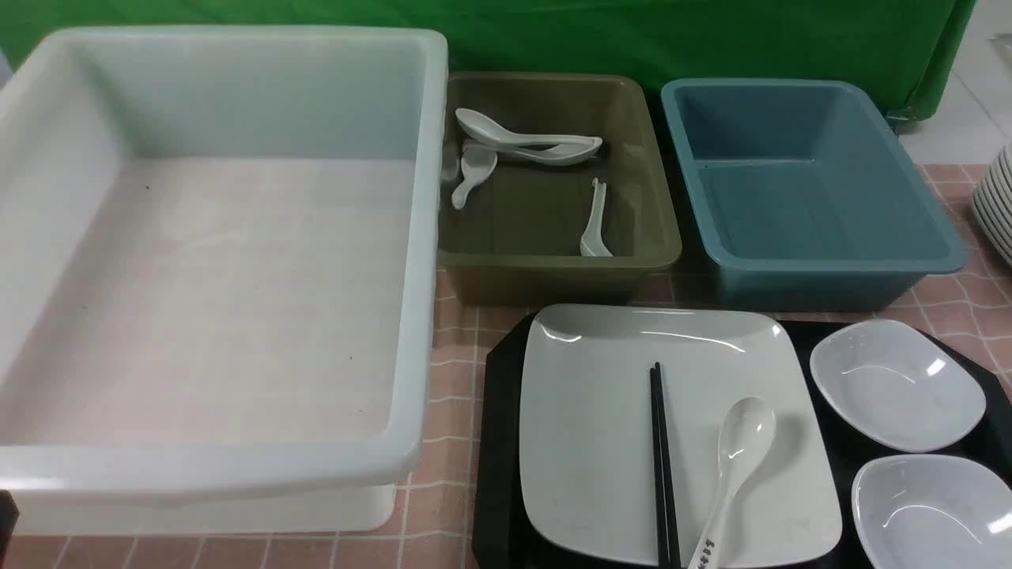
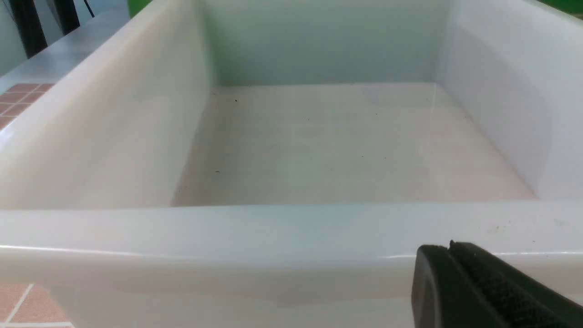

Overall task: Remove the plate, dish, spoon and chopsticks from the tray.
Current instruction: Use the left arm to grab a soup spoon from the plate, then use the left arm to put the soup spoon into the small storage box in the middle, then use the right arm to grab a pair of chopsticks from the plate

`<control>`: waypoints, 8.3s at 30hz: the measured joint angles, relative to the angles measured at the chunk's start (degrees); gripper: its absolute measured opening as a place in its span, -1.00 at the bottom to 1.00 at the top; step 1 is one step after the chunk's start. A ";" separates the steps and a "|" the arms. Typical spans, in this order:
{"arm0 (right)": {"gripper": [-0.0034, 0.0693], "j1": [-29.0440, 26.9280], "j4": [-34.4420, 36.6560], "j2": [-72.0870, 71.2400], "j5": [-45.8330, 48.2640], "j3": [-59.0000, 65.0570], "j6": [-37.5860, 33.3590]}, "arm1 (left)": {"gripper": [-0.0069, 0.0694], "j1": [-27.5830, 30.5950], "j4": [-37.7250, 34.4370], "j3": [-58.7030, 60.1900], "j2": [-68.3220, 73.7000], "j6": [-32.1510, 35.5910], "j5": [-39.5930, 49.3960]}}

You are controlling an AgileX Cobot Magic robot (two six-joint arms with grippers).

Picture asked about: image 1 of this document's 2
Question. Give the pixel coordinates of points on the stack of white plates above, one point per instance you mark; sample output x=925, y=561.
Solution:
x=991, y=203

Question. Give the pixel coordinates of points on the white spoon with lettering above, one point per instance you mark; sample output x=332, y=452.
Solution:
x=745, y=438

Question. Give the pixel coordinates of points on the white spoon top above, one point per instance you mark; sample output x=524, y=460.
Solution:
x=486, y=130

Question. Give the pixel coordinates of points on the pink checkered tablecloth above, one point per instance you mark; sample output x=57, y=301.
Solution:
x=430, y=523

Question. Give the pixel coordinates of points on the black chopstick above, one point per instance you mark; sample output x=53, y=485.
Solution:
x=672, y=528
x=663, y=554

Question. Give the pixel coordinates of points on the white bowl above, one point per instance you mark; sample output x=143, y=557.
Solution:
x=932, y=511
x=895, y=386

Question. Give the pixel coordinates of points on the green cloth backdrop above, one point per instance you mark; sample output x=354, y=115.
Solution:
x=899, y=52

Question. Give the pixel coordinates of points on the white square plate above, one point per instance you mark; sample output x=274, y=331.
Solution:
x=585, y=442

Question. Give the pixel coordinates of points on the white spoon left small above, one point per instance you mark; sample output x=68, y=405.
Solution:
x=476, y=164

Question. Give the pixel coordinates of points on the olive green plastic bin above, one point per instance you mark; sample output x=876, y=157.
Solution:
x=517, y=241

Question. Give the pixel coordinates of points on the large white plastic bin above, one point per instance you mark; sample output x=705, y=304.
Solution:
x=218, y=261

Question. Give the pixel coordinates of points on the blue plastic bin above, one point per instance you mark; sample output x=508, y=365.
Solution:
x=804, y=198

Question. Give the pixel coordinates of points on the white spoon right side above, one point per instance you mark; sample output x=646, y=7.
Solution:
x=591, y=241

